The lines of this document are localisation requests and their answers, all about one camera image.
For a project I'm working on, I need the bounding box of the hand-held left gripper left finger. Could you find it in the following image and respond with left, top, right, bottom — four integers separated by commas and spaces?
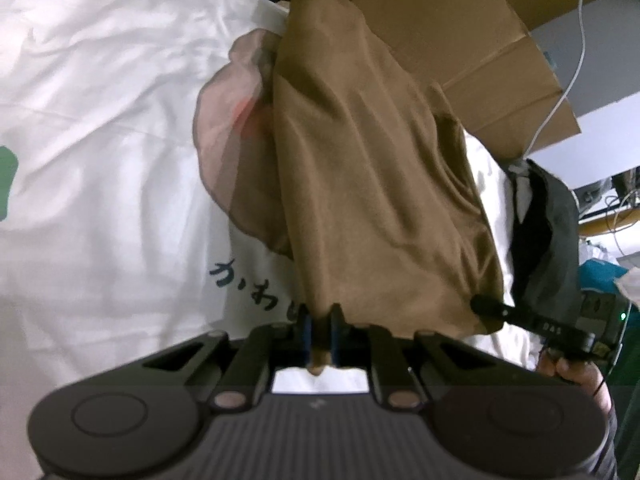
147, 315, 313, 409

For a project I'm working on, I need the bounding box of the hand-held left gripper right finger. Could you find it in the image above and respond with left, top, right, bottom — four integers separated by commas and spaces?
329, 305, 496, 409

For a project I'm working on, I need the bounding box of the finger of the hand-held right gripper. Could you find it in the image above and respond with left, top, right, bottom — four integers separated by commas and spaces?
470, 294, 546, 335

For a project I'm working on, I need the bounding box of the brown printed t-shirt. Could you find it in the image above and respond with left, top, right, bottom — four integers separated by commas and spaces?
272, 0, 503, 376

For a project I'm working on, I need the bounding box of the person's right forearm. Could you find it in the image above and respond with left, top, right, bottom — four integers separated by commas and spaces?
597, 390, 623, 480

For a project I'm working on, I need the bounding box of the person's right hand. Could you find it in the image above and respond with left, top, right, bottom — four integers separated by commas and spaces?
539, 352, 608, 401

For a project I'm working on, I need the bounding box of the teal cloth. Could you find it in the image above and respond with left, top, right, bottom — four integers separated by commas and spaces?
580, 259, 631, 292

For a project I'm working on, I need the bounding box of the grey laptop bag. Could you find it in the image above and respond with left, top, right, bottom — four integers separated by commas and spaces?
525, 160, 583, 321

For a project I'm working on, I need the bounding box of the flattened cardboard sheet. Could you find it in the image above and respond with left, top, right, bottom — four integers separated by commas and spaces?
305, 0, 583, 161

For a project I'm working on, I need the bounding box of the white printed bedsheet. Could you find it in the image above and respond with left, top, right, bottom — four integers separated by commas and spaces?
0, 0, 546, 461

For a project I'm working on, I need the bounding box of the white cable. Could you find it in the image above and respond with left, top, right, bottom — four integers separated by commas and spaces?
530, 0, 587, 148

